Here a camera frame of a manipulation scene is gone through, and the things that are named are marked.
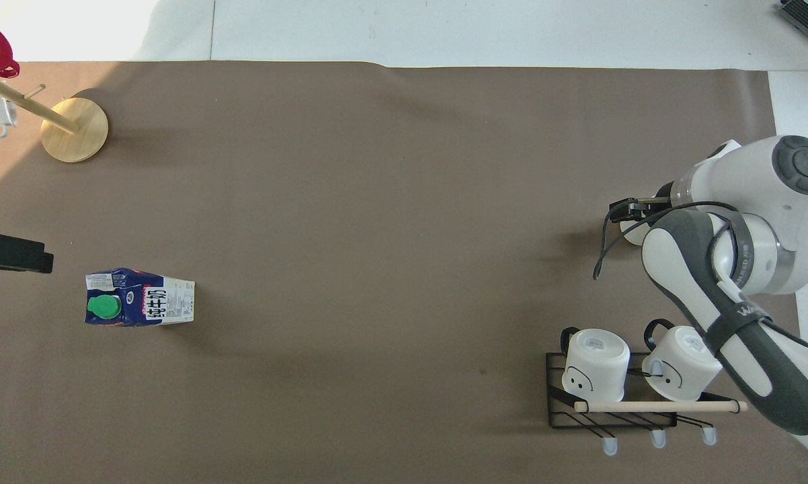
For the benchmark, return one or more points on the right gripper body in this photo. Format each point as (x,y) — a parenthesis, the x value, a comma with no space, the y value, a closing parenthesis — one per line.
(661,200)

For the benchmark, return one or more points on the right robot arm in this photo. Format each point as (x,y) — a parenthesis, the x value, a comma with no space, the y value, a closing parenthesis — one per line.
(747,235)

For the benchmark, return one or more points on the blue white milk carton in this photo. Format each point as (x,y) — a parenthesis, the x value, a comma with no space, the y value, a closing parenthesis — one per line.
(148,301)

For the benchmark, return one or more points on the white mug with smiley face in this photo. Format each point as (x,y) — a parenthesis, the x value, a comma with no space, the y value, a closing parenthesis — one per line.
(686,366)
(595,366)

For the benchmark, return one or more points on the wooden mug tree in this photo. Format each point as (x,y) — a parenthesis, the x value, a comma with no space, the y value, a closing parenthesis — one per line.
(74,131)

